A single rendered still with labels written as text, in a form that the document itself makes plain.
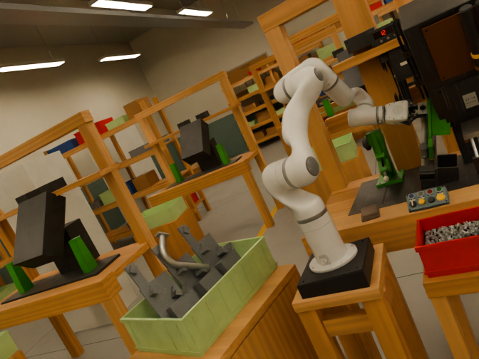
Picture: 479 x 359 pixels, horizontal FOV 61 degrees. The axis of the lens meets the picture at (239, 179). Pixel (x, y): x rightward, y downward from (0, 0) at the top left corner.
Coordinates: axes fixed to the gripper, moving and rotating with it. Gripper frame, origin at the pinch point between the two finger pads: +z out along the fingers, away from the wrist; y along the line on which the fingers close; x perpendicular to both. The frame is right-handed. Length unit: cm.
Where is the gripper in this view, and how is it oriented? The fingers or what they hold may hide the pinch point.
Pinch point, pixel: (421, 110)
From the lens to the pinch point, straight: 200.5
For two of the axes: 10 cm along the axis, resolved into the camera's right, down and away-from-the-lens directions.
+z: 8.9, -0.4, -4.4
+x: 4.2, 3.9, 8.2
